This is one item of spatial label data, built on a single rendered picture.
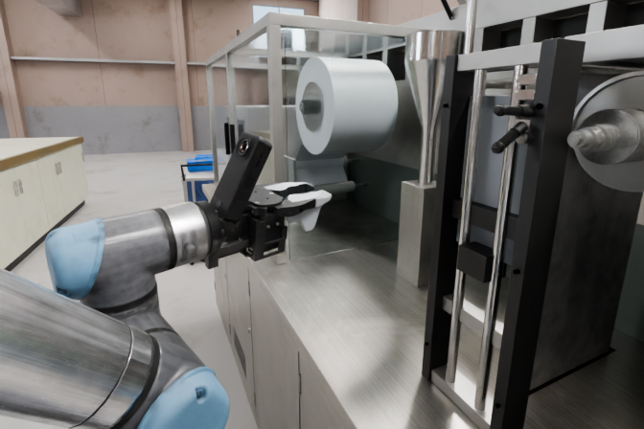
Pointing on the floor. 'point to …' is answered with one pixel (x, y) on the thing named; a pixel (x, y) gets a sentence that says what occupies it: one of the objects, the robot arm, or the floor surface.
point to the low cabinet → (37, 191)
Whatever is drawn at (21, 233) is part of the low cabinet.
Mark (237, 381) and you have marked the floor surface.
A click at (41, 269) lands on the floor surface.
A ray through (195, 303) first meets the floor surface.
